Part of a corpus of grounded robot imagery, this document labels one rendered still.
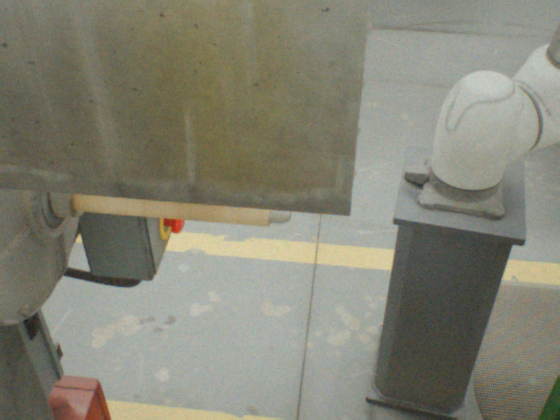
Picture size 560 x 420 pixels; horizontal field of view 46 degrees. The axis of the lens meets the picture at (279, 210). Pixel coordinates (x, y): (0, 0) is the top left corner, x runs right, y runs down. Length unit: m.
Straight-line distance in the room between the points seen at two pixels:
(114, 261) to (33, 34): 0.65
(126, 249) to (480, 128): 0.74
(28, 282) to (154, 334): 1.50
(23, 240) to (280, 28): 0.37
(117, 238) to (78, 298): 1.34
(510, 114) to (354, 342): 0.97
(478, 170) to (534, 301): 0.98
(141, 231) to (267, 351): 1.18
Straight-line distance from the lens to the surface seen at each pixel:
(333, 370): 2.03
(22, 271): 0.64
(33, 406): 1.11
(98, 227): 0.96
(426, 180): 1.52
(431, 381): 1.87
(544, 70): 1.48
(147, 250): 0.97
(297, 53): 0.34
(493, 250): 1.50
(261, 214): 0.59
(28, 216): 0.63
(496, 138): 1.39
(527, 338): 2.22
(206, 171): 0.39
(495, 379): 2.10
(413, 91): 3.27
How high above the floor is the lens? 1.65
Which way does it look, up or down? 41 degrees down
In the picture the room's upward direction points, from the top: straight up
